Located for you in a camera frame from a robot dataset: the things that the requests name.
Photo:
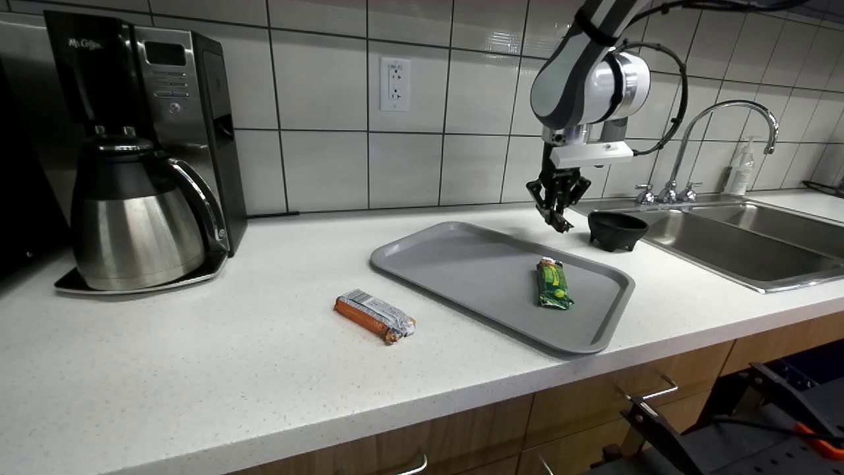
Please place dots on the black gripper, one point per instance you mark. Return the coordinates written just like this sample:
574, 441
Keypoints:
565, 178

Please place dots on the green granola bar packet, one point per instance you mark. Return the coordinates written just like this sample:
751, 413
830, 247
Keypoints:
555, 283

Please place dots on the small silver object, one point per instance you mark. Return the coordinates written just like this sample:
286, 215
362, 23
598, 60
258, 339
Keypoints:
374, 318

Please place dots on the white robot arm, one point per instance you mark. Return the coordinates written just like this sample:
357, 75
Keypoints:
572, 83

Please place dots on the grey plastic tray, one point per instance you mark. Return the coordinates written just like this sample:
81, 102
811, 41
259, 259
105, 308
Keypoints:
476, 272

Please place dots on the black bowl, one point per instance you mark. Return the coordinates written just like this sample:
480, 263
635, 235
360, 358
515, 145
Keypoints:
619, 233

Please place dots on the clear soap bottle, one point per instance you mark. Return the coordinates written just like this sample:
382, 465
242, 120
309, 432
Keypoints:
739, 172

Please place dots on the stainless steel sink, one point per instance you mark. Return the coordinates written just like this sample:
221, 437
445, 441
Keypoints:
749, 251

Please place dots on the wooden base cabinet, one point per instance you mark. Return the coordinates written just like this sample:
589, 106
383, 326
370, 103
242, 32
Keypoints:
582, 411

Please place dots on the black coffee maker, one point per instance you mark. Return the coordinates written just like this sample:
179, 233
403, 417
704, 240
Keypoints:
188, 97

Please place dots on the steel coffee carafe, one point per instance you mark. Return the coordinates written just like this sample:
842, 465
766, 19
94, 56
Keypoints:
134, 227

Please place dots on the black microwave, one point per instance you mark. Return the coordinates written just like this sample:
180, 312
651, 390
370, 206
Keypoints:
22, 193

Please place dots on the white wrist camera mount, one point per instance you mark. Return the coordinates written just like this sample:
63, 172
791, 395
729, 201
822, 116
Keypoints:
598, 152

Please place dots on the white wall outlet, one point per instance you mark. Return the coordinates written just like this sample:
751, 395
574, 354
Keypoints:
396, 83

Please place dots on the black robot cart frame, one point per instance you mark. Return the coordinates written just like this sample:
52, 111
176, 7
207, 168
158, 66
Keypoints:
774, 413

